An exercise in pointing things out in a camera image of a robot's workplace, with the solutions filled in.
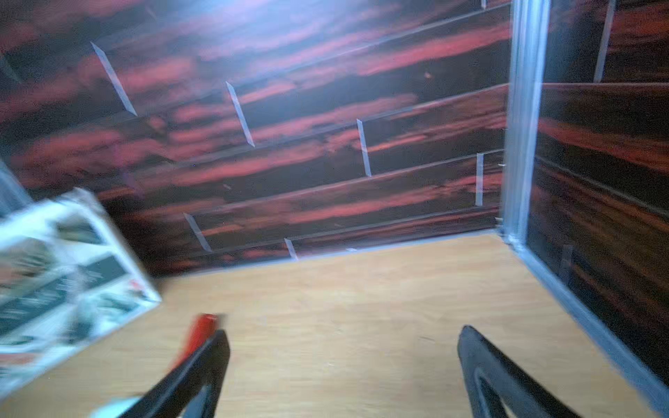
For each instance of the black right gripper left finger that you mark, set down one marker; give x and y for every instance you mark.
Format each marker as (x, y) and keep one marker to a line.
(192, 389)

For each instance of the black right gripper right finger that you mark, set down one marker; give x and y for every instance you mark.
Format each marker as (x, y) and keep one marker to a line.
(496, 385)

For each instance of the white printed tote bag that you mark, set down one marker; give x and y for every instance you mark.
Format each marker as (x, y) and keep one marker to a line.
(68, 279)

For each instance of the red flashlight near bag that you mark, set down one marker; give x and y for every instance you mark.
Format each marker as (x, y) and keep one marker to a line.
(203, 327)

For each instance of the aluminium corner post right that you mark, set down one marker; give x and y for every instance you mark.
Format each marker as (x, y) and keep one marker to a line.
(530, 27)

